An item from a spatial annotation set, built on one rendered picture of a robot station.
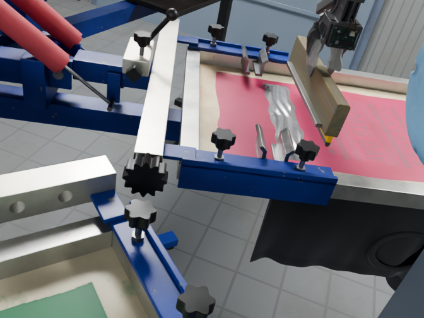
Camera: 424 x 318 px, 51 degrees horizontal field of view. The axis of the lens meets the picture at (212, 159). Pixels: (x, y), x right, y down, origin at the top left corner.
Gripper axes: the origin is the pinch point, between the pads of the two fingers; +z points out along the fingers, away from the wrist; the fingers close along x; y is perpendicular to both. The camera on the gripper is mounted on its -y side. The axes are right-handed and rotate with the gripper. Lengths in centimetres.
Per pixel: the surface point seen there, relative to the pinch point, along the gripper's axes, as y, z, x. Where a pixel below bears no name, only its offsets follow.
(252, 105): -4.3, 13.7, -12.2
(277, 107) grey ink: -3.6, 12.9, -5.8
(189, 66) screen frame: -13.9, 10.2, -29.3
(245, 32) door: -281, 92, 26
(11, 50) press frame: -1, 7, -70
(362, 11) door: -251, 50, 109
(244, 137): 11.6, 13.7, -15.6
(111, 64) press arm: 2.1, 5.1, -47.2
